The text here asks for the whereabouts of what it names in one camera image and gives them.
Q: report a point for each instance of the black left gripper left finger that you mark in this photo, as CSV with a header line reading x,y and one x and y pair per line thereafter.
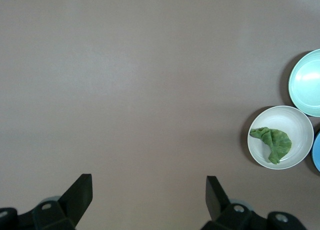
x,y
77,197

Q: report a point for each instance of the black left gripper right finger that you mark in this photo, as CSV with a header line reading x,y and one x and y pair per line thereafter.
x,y
216,200

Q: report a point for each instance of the beige round plate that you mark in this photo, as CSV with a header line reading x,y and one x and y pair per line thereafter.
x,y
275,119

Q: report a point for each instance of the blue round plate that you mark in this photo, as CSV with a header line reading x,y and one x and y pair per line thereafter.
x,y
317,152

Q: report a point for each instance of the mint green round plate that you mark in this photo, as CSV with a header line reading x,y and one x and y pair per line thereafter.
x,y
307,89

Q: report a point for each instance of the green lettuce leaf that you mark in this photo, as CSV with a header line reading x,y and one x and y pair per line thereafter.
x,y
277,144

